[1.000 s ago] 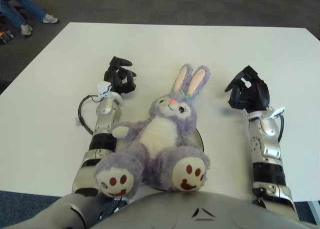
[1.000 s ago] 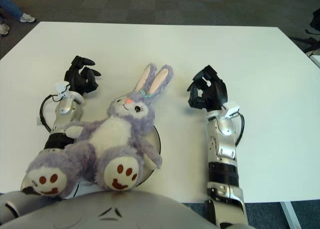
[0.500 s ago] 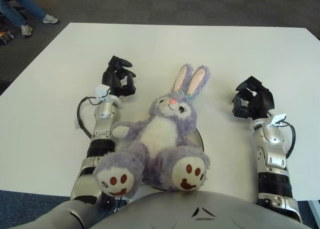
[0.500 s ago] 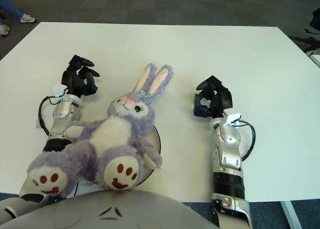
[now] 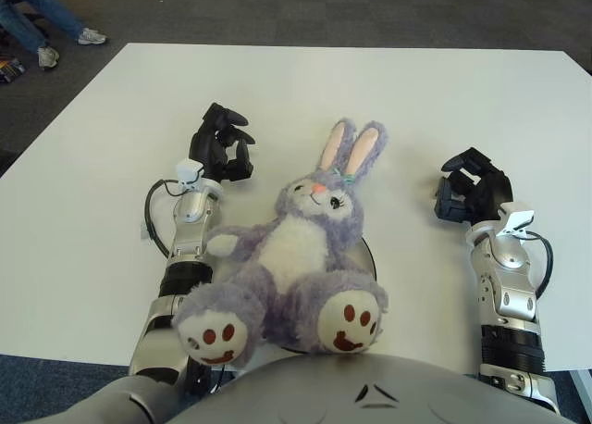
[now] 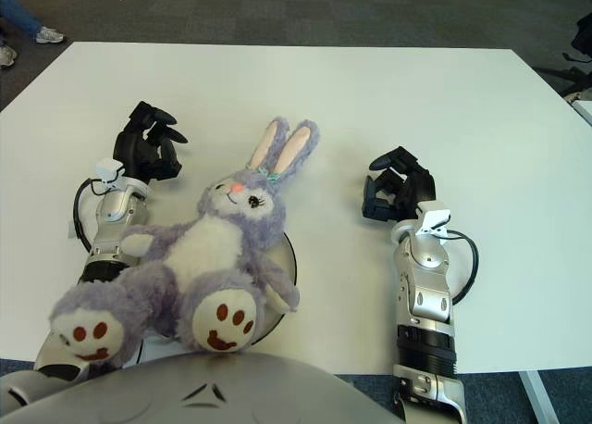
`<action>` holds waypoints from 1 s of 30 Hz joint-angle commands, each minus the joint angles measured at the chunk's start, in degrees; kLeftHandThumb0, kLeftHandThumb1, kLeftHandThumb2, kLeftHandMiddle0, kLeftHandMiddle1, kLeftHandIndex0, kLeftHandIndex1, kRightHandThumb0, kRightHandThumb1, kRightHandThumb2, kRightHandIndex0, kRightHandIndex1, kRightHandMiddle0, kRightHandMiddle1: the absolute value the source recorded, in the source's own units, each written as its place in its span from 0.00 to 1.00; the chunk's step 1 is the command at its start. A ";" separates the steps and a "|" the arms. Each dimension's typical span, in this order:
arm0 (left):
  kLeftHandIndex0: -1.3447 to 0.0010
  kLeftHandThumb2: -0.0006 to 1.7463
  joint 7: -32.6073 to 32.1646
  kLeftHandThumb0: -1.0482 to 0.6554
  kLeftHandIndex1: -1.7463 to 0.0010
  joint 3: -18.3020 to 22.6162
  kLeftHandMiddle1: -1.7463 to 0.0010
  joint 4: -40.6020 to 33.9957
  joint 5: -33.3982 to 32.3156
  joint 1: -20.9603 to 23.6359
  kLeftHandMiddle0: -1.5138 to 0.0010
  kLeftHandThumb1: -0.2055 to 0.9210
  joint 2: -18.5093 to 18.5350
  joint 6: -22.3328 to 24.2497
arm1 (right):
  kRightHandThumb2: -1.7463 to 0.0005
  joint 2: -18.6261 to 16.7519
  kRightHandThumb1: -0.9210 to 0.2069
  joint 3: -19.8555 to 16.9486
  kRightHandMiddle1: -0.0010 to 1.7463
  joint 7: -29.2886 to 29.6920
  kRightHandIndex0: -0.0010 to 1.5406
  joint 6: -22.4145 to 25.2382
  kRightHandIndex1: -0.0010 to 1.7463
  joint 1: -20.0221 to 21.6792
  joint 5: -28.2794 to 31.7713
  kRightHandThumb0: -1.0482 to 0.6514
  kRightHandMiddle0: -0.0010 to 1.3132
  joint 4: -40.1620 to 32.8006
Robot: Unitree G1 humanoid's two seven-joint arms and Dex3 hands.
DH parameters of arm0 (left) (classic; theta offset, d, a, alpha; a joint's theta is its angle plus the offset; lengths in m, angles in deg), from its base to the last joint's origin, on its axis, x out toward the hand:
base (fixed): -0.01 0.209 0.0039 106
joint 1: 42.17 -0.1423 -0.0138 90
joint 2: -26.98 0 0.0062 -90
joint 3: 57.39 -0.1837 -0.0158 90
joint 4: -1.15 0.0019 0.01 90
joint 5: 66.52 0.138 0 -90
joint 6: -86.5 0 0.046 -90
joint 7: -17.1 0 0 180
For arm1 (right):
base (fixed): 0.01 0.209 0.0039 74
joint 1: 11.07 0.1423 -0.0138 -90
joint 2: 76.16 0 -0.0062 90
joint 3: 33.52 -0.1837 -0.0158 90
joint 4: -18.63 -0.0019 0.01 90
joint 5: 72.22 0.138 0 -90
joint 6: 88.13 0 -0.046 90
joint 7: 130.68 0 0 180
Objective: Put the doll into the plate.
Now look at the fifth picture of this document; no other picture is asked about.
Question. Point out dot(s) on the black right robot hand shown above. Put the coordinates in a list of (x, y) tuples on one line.
[(485, 192)]

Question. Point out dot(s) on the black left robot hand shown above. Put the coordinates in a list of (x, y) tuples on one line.
[(210, 151)]

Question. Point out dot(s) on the purple bunny plush doll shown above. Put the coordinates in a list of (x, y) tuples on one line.
[(296, 253)]

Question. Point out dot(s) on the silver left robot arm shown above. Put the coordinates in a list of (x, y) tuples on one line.
[(185, 239)]

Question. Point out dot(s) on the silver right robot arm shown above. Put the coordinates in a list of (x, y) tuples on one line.
[(504, 266)]

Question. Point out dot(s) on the white plate with black rim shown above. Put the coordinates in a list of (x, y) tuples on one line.
[(367, 257)]

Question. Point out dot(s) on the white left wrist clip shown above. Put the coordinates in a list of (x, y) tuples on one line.
[(189, 174)]

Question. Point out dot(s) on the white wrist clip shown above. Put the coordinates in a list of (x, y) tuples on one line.
[(518, 220), (189, 174)]

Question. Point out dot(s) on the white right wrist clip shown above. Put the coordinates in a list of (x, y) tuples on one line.
[(518, 220)]

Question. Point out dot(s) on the white sneaker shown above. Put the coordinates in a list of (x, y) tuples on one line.
[(92, 36), (47, 57)]

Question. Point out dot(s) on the blue jeans leg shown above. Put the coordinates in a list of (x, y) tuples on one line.
[(51, 7), (20, 26)]

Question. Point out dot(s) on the white table leg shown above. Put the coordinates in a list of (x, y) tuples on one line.
[(582, 396)]

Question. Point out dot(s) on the grey robot torso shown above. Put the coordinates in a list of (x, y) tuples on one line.
[(324, 391)]

